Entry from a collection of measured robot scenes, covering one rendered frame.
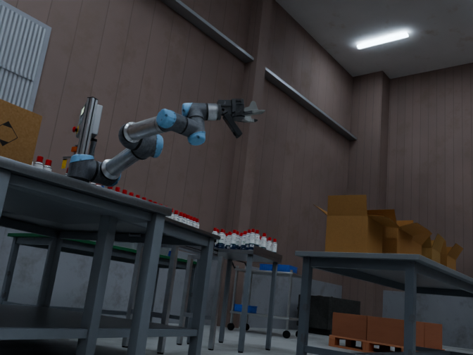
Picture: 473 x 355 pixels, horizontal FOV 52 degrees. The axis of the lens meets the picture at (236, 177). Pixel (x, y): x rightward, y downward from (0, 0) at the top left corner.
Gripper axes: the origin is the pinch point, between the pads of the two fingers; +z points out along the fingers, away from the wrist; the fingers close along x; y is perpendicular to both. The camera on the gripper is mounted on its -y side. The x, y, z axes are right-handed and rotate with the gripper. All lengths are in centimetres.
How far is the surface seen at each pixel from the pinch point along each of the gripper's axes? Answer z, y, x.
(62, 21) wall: -156, 246, 409
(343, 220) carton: 73, -41, 89
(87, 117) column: -85, 23, 84
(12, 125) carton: -106, -2, 9
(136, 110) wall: -65, 156, 497
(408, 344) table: 89, -112, 50
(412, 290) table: 94, -83, 51
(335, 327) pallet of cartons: 189, -160, 416
